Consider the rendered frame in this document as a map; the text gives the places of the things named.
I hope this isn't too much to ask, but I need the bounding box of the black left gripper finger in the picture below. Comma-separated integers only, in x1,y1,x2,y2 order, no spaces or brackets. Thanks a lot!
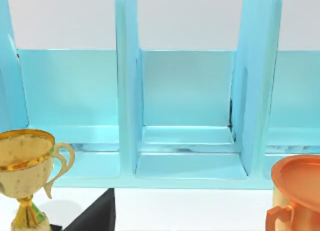
62,187,117,231

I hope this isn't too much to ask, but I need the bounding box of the gold trophy cup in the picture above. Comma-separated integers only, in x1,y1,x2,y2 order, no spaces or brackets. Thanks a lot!
0,128,76,231

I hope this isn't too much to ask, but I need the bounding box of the light blue upright rack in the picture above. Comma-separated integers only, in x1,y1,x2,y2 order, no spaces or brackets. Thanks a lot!
0,0,320,191

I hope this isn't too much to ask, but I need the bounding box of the orange trophy cup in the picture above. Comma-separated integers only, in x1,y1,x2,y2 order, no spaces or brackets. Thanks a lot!
265,154,320,231

